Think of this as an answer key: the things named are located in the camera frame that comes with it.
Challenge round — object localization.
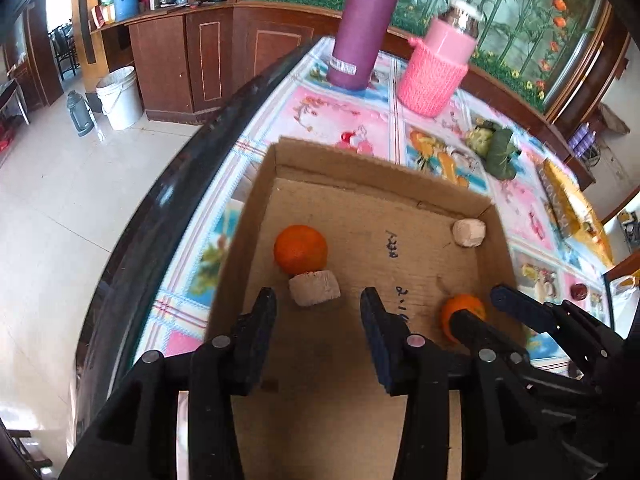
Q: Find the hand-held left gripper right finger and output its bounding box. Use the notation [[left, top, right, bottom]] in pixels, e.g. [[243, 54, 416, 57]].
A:
[[360, 287, 566, 480]]

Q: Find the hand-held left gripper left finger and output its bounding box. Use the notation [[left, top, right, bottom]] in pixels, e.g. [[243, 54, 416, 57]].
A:
[[60, 287, 278, 480]]

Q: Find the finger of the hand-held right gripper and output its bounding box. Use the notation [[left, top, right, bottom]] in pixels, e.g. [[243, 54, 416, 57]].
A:
[[491, 284, 567, 334], [449, 309, 532, 377]]

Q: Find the orange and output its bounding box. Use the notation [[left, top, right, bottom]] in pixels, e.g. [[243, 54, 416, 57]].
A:
[[273, 224, 329, 276], [440, 293, 487, 345]]

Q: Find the cardboard box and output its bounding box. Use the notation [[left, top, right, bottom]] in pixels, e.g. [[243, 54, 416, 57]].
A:
[[205, 136, 531, 480]]

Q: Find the white cake near orange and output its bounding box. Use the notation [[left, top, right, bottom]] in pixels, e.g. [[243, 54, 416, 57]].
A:
[[288, 270, 342, 308]]

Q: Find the white cake in corner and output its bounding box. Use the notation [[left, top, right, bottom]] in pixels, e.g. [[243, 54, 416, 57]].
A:
[[452, 217, 487, 248]]

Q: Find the yellow flat box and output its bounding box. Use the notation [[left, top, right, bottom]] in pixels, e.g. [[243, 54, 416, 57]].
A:
[[537, 159, 615, 268]]

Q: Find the green leafy bundle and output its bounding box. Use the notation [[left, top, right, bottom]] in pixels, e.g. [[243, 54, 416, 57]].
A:
[[466, 121, 521, 181]]

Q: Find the printed fruit tablecloth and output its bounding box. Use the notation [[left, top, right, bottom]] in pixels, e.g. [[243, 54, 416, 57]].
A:
[[132, 35, 621, 376]]

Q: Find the pink bottle with knitted sleeve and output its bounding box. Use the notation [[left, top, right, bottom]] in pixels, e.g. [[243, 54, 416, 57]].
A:
[[397, 0, 483, 117]]

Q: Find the white plastic bucket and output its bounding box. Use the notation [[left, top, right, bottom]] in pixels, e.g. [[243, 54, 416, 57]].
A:
[[96, 66, 144, 131]]

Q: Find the grey plastic jug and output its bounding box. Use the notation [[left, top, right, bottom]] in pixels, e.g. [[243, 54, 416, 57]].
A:
[[66, 90, 96, 137]]

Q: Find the wooden cabinet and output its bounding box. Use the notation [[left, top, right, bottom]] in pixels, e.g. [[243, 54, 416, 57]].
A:
[[90, 0, 596, 191]]

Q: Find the glass panel with artificial flowers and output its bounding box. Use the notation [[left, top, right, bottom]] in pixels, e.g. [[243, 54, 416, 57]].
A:
[[240, 0, 611, 116]]

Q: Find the purple thermos bottle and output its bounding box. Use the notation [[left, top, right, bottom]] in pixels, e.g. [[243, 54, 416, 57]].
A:
[[326, 0, 411, 92]]

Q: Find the black chair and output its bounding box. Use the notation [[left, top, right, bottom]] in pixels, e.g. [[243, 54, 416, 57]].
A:
[[50, 25, 78, 81]]

